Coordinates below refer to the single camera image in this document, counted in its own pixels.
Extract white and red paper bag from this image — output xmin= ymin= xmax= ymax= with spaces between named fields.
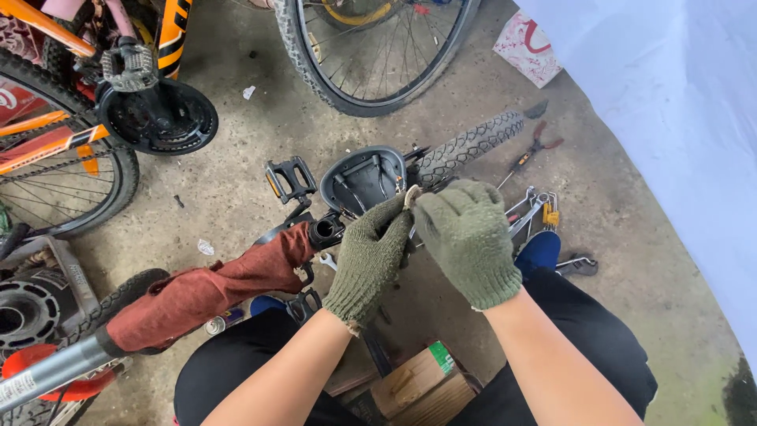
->
xmin=492 ymin=9 xmax=564 ymax=90

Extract white sheet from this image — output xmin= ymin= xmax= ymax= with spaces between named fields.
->
xmin=513 ymin=0 xmax=757 ymax=379

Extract black bicycle pedal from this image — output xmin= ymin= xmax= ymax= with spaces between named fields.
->
xmin=287 ymin=288 xmax=324 ymax=325

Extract red handled pliers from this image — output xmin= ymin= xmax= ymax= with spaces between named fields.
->
xmin=529 ymin=120 xmax=565 ymax=156

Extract yellow tagged key set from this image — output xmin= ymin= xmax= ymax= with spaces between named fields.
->
xmin=541 ymin=192 xmax=560 ymax=233

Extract yellow and black screwdriver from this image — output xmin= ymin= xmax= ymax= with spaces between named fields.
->
xmin=497 ymin=151 xmax=537 ymax=191

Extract rust red cloth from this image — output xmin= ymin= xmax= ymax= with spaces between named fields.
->
xmin=105 ymin=222 xmax=318 ymax=355

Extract black chainring guard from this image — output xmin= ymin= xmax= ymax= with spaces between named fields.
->
xmin=95 ymin=77 xmax=220 ymax=157

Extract black bicycle frame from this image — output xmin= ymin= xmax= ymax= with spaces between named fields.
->
xmin=254 ymin=198 xmax=356 ymax=285

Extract orange bicycle frame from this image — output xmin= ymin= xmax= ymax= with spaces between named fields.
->
xmin=0 ymin=0 xmax=194 ymax=178

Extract black pedal with orange reflector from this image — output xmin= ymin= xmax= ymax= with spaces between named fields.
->
xmin=264 ymin=156 xmax=318 ymax=206

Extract person's right hand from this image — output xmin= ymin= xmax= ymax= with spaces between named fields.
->
xmin=411 ymin=179 xmax=524 ymax=312

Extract orange bicycle's spoked wheel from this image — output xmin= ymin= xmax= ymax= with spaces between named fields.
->
xmin=0 ymin=47 xmax=141 ymax=241

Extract person's left hand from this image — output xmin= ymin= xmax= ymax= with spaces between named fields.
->
xmin=322 ymin=192 xmax=415 ymax=327

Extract grey metal pedal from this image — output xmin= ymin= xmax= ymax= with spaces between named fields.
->
xmin=99 ymin=37 xmax=159 ymax=93

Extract pink bicycle frame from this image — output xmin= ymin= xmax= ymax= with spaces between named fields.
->
xmin=40 ymin=0 xmax=138 ymax=37

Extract orange red plastic part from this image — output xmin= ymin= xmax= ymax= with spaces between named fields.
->
xmin=0 ymin=343 xmax=118 ymax=404

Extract small black bicycle tyre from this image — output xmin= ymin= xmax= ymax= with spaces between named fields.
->
xmin=59 ymin=268 xmax=172 ymax=356

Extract spray can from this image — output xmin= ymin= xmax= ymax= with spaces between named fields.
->
xmin=204 ymin=308 xmax=245 ymax=337

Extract cardboard box with green label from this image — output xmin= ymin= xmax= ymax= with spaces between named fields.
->
xmin=371 ymin=340 xmax=483 ymax=426

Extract adjustable wrench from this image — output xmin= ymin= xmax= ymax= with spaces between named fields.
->
xmin=555 ymin=254 xmax=599 ymax=278

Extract black bicycle saddle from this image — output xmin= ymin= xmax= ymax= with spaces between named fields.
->
xmin=319 ymin=146 xmax=409 ymax=219

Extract small knobby bicycle tyre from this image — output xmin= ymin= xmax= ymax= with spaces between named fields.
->
xmin=413 ymin=110 xmax=526 ymax=190

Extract large spoked bicycle wheel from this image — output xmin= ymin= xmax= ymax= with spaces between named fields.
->
xmin=273 ymin=0 xmax=483 ymax=118

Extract silver fork tube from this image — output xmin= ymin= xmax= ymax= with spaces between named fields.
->
xmin=0 ymin=334 xmax=114 ymax=415

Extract blue shoe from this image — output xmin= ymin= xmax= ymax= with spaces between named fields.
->
xmin=515 ymin=231 xmax=561 ymax=282
xmin=250 ymin=295 xmax=289 ymax=318

